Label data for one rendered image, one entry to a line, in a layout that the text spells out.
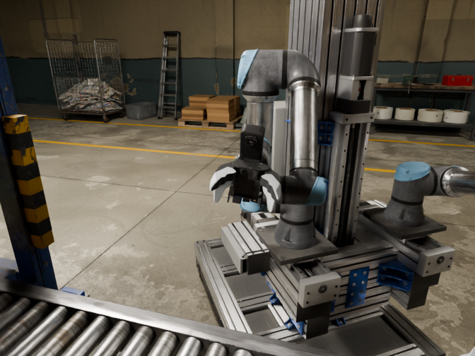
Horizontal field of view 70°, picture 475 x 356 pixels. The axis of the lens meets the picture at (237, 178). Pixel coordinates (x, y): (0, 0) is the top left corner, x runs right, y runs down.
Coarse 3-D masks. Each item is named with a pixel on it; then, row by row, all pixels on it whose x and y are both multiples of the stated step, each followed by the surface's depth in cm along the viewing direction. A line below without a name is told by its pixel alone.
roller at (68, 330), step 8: (80, 312) 91; (72, 320) 88; (80, 320) 89; (88, 320) 91; (64, 328) 86; (72, 328) 86; (80, 328) 88; (56, 336) 83; (64, 336) 84; (72, 336) 85; (48, 344) 81; (56, 344) 82; (64, 344) 83; (40, 352) 79; (48, 352) 79; (56, 352) 81
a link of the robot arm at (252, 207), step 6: (282, 180) 86; (282, 186) 85; (282, 192) 85; (258, 198) 87; (264, 198) 86; (282, 198) 86; (246, 204) 88; (252, 204) 87; (258, 204) 87; (264, 204) 88; (252, 210) 88; (258, 210) 88; (264, 210) 89
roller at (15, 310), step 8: (16, 304) 94; (24, 304) 95; (32, 304) 96; (8, 312) 91; (16, 312) 92; (24, 312) 94; (0, 320) 89; (8, 320) 90; (16, 320) 92; (0, 328) 88
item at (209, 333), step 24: (0, 288) 100; (24, 288) 100; (48, 288) 100; (72, 312) 93; (96, 312) 91; (120, 312) 91; (144, 312) 91; (192, 336) 83; (216, 336) 83; (240, 336) 83; (264, 336) 83
